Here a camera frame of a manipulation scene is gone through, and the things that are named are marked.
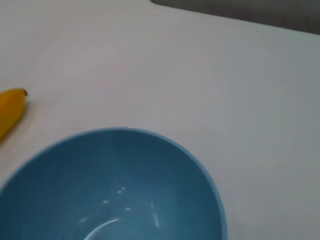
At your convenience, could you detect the yellow banana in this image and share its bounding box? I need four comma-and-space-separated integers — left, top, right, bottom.
0, 87, 29, 146

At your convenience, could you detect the blue bowl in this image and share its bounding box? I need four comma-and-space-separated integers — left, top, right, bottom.
0, 126, 228, 240

